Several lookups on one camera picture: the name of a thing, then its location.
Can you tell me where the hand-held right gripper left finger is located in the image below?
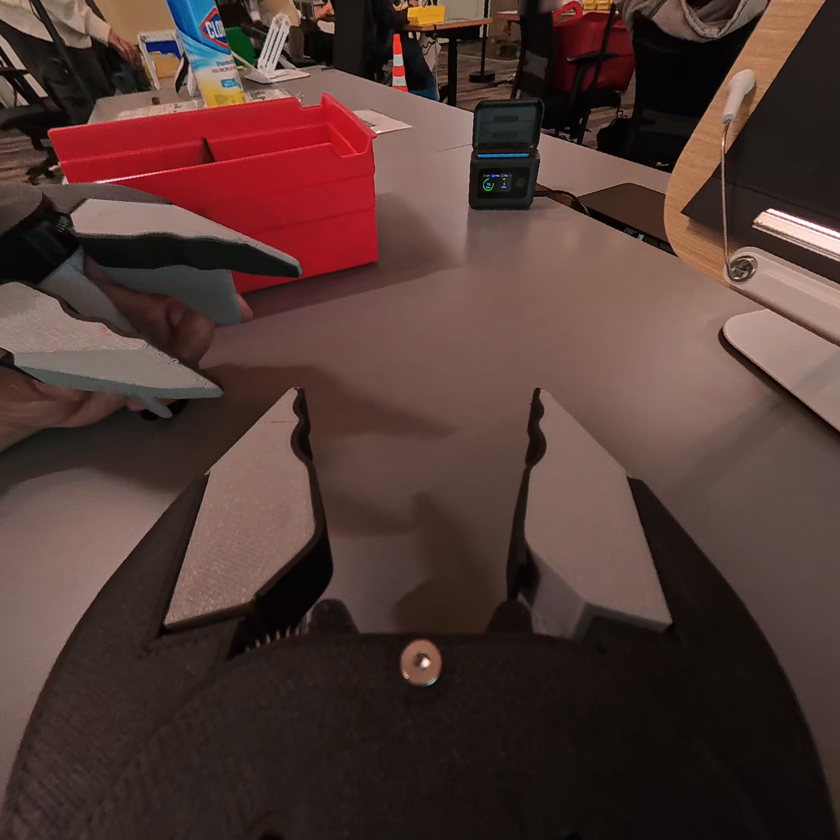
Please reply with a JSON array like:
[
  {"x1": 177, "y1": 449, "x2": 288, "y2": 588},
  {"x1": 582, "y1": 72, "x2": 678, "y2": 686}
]
[{"x1": 163, "y1": 387, "x2": 334, "y2": 632}]

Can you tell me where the white paper sheet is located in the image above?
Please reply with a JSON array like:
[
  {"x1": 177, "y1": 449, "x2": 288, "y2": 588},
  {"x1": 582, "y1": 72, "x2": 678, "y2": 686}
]
[{"x1": 354, "y1": 108, "x2": 413, "y2": 135}]

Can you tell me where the black office chair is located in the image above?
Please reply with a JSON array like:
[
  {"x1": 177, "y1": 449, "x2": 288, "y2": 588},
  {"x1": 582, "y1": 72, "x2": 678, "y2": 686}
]
[
  {"x1": 0, "y1": 62, "x2": 65, "y2": 186},
  {"x1": 626, "y1": 20, "x2": 726, "y2": 168}
]

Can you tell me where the red plastic bin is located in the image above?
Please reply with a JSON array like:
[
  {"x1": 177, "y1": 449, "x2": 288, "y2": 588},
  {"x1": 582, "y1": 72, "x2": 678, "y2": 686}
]
[{"x1": 47, "y1": 92, "x2": 382, "y2": 294}]

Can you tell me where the cleaning wipes canister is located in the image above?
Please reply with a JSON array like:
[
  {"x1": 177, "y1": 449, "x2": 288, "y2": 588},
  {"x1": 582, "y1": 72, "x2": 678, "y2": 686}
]
[{"x1": 165, "y1": 0, "x2": 247, "y2": 109}]

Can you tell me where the wood-rimmed black monitor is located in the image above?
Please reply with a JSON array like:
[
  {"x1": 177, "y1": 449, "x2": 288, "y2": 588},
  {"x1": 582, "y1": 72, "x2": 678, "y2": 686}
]
[{"x1": 664, "y1": 0, "x2": 840, "y2": 283}]

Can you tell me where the dark table cable cover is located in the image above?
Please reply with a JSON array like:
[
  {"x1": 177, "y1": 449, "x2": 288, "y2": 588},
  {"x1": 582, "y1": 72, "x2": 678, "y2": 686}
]
[{"x1": 577, "y1": 182, "x2": 677, "y2": 256}]

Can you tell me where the small blue yellow box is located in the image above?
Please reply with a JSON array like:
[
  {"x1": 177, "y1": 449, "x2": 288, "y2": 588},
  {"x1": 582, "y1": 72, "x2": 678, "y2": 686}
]
[{"x1": 138, "y1": 29, "x2": 188, "y2": 91}]

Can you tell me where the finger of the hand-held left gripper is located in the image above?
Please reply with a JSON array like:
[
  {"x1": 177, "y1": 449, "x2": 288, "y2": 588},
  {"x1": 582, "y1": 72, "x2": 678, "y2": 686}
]
[
  {"x1": 0, "y1": 282, "x2": 224, "y2": 400},
  {"x1": 67, "y1": 199, "x2": 304, "y2": 327}
]

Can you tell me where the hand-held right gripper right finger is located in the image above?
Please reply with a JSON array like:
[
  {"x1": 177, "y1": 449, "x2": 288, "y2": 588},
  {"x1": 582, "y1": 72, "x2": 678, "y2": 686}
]
[{"x1": 507, "y1": 387, "x2": 673, "y2": 642}]

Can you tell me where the dark battery charging case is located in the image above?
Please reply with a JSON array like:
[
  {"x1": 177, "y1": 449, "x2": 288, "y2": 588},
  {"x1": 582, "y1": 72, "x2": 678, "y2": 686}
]
[{"x1": 468, "y1": 98, "x2": 546, "y2": 212}]

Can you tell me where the red basket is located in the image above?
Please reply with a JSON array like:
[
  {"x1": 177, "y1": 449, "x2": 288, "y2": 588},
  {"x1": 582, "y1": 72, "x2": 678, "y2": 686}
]
[{"x1": 551, "y1": 2, "x2": 635, "y2": 93}]

